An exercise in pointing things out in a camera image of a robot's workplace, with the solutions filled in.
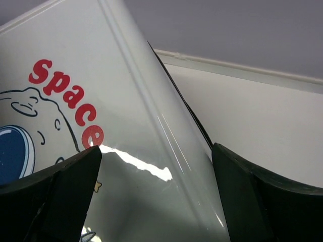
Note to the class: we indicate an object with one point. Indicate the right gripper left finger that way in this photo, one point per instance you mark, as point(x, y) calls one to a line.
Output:
point(52, 204)

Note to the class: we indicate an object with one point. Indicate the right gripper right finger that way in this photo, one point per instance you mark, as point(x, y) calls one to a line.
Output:
point(260, 205)

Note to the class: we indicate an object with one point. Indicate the black and white suitcase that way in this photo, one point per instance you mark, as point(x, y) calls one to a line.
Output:
point(76, 74)

